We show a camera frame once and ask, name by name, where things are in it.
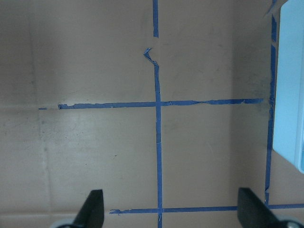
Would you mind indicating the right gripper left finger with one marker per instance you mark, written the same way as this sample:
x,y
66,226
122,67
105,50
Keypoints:
x,y
91,214

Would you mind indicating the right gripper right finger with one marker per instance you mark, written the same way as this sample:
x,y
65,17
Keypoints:
x,y
253,213

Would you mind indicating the light blue plastic bin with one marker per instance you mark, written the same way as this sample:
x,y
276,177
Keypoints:
x,y
288,139

